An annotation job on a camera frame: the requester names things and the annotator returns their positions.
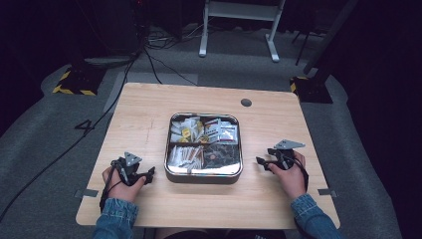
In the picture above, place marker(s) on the grey metal table bracket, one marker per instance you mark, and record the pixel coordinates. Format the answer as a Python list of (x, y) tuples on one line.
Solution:
[(327, 192), (87, 192)]

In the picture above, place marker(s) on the pile of red-label white sachets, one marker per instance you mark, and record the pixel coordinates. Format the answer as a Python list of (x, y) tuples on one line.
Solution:
[(223, 131)]

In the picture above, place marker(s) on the pile of yellow-tag tea bags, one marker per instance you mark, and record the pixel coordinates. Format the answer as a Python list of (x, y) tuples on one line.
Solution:
[(185, 130)]

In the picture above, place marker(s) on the pile of wrapped wooden stirrers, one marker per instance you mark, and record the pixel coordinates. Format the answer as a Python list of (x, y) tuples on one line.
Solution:
[(185, 156)]

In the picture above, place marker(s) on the black slanted stand pole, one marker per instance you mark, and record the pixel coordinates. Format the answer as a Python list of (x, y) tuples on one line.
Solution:
[(328, 36)]

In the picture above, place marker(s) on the person's left hand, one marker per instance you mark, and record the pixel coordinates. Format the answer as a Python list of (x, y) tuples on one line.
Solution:
[(121, 191)]

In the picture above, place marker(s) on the white metal stand frame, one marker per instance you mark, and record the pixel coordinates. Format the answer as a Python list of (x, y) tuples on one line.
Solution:
[(240, 11)]

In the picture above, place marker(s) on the pile of dark tea packets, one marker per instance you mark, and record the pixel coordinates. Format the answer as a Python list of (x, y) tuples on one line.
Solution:
[(222, 155)]

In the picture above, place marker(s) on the yellow-black striped stand base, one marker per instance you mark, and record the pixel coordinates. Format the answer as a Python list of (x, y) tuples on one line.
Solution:
[(78, 83), (312, 89)]

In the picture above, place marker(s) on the brown square compartment box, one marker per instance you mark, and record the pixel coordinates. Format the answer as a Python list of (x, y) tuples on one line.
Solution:
[(202, 179)]

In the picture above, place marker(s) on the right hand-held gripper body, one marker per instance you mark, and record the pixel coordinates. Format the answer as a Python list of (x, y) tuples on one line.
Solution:
[(285, 158)]

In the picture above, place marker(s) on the person's right hand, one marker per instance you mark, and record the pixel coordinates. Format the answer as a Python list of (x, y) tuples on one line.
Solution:
[(293, 182)]

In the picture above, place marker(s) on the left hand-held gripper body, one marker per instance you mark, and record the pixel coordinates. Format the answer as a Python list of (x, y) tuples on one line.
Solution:
[(131, 171)]

